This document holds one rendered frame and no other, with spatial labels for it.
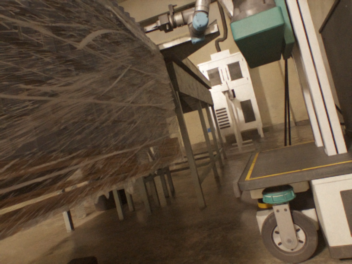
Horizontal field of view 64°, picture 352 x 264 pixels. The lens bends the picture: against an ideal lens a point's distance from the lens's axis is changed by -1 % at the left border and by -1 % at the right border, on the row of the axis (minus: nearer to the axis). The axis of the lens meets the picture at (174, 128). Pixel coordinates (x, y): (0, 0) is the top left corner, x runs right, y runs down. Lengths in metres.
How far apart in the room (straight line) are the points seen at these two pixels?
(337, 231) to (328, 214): 0.05
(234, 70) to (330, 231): 5.92
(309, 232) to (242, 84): 5.77
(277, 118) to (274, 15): 7.22
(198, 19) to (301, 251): 1.07
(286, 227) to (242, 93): 5.74
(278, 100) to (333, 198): 7.26
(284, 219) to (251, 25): 0.64
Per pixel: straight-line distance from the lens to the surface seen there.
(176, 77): 2.03
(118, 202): 2.25
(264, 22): 0.98
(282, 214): 1.05
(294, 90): 7.84
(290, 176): 0.94
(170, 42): 1.77
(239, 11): 1.03
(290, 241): 1.08
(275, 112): 8.14
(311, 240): 1.10
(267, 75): 8.20
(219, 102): 6.68
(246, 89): 6.68
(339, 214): 0.99
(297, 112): 7.82
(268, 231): 1.09
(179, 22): 1.65
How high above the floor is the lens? 0.52
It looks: 1 degrees up
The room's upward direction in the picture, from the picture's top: 14 degrees counter-clockwise
